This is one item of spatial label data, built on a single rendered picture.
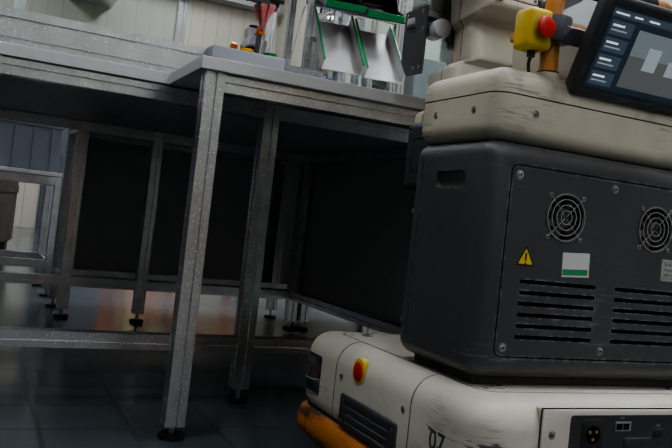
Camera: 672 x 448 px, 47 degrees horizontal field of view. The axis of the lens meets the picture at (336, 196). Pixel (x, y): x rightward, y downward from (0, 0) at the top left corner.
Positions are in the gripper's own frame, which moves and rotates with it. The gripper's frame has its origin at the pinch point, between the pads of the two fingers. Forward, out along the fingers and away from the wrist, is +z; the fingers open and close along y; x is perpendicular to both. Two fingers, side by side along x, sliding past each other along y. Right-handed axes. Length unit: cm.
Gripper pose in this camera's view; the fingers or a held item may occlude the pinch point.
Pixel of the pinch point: (262, 28)
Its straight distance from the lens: 236.0
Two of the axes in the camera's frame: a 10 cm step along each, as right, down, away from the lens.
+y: -8.9, -1.2, -4.4
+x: 4.4, 0.1, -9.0
